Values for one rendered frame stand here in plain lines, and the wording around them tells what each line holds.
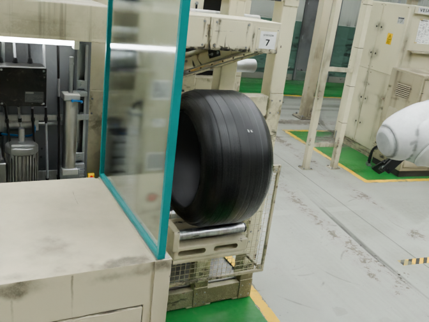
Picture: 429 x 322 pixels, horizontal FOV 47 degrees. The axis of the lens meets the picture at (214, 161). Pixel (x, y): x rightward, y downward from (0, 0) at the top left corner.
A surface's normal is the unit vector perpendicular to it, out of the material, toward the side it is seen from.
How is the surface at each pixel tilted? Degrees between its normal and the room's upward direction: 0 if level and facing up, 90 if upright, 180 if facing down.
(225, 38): 90
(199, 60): 90
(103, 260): 0
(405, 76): 90
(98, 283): 90
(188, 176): 52
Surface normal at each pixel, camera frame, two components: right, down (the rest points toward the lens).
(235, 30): 0.45, 0.34
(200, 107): -0.40, -0.54
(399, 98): -0.93, 0.01
